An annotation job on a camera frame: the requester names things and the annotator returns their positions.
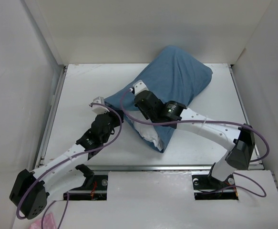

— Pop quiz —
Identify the white pillow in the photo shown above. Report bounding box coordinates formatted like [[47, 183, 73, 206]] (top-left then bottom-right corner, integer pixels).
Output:
[[132, 122, 163, 152]]

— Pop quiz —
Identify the blue fabric pillowcase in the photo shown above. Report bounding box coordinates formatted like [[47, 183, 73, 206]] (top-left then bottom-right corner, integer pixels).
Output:
[[105, 46, 213, 153]]

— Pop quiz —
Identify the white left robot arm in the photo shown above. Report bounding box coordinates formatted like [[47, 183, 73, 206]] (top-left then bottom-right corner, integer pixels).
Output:
[[9, 110, 124, 219]]

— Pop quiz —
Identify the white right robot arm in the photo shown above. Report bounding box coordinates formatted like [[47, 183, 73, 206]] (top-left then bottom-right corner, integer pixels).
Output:
[[134, 90, 255, 188]]

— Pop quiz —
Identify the pink plastic bag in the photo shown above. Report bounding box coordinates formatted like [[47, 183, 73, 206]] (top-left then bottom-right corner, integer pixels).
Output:
[[29, 213, 57, 229]]

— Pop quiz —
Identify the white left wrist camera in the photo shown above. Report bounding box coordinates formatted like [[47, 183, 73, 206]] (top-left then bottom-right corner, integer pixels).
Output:
[[90, 96, 110, 115]]

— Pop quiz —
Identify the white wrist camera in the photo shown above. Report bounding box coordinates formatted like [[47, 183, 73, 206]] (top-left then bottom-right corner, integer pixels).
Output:
[[133, 80, 148, 95], [90, 96, 110, 115]]

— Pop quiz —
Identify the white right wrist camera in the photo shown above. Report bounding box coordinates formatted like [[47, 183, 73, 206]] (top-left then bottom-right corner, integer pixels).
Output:
[[133, 80, 148, 95]]

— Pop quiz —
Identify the aluminium front rail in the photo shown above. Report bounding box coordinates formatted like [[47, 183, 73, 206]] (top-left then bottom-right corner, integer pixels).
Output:
[[35, 162, 265, 172]]

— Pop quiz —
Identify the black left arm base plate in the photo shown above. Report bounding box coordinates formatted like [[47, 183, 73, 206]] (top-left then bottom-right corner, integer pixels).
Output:
[[63, 164, 108, 201]]

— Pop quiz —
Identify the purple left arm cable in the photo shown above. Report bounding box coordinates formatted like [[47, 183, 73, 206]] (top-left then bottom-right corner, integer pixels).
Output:
[[16, 101, 123, 229]]

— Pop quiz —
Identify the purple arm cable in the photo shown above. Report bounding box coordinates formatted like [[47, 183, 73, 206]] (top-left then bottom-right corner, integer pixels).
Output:
[[119, 88, 270, 198], [16, 101, 123, 229]]

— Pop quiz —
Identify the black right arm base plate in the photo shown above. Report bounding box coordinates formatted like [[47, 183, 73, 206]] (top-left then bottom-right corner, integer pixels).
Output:
[[192, 174, 238, 200]]

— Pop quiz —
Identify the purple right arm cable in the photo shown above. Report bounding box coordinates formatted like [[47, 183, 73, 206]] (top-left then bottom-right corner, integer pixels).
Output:
[[119, 88, 270, 198]]

